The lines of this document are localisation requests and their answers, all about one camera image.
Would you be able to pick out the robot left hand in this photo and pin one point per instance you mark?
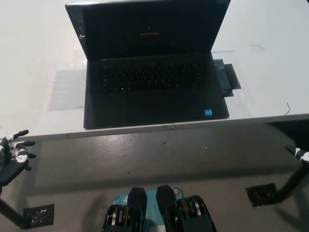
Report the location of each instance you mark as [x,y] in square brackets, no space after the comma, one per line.
[12,169]

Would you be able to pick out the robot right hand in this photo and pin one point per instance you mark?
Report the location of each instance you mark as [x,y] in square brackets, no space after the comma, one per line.
[299,152]

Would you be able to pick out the black laptop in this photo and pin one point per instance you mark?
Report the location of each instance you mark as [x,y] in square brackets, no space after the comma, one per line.
[154,101]

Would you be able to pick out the black table leg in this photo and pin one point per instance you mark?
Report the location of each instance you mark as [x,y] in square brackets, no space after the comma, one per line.
[13,212]
[293,183]

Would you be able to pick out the black glossy tape patch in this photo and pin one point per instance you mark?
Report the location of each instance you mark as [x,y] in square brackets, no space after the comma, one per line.
[227,77]

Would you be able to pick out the thin dark thread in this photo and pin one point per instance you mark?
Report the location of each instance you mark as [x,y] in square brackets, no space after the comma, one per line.
[257,46]

